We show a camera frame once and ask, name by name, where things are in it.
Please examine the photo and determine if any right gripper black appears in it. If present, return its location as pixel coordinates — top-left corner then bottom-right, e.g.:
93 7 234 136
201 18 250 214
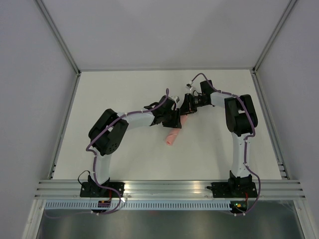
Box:
180 93 207 116

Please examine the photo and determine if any pink cloth napkin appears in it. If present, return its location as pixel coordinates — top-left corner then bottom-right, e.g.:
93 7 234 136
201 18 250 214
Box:
165 115 188 146

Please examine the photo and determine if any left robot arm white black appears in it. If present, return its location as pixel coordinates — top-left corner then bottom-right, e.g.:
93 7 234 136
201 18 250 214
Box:
80 95 181 198

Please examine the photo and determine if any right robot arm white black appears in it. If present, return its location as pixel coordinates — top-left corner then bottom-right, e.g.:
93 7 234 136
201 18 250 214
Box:
180 80 260 198

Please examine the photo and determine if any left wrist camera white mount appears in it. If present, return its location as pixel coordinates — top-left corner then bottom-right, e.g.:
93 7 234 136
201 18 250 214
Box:
170 96 180 105

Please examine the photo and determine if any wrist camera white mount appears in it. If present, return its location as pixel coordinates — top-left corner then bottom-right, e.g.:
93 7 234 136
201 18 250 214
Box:
185 81 194 92
170 96 180 105

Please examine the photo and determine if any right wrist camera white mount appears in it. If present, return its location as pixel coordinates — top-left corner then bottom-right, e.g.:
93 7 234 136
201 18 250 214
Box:
185 81 194 92

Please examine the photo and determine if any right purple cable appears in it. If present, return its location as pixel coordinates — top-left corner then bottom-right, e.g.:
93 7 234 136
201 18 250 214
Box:
191 73 261 217

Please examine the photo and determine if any purple cable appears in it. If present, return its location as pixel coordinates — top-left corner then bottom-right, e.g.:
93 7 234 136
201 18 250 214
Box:
44 88 175 220
191 73 261 217

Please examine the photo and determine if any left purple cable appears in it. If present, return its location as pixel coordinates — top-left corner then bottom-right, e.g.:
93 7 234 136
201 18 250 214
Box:
44 88 175 220

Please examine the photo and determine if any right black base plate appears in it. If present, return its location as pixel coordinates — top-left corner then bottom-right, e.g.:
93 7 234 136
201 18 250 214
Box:
206 182 258 198

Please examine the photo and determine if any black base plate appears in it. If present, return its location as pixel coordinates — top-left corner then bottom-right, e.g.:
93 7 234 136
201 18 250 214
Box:
206 182 258 198
80 182 125 198

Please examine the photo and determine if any white slotted cable duct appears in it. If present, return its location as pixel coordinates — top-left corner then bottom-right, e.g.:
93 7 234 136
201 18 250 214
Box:
45 200 232 211

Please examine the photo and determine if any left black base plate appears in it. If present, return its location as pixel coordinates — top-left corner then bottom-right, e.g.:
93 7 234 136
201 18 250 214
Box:
80 182 125 198

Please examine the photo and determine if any aluminium mounting rail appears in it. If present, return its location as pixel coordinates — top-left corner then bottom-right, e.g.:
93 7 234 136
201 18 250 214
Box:
34 161 307 200

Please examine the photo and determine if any right aluminium frame post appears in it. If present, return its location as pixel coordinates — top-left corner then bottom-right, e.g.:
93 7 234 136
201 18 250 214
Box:
252 0 299 74

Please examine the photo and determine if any aluminium frame post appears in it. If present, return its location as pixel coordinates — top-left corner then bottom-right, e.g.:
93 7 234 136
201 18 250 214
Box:
252 0 299 74
34 0 81 76

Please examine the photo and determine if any left aluminium frame post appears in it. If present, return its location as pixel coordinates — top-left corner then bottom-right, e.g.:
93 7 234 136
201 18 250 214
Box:
34 0 81 76

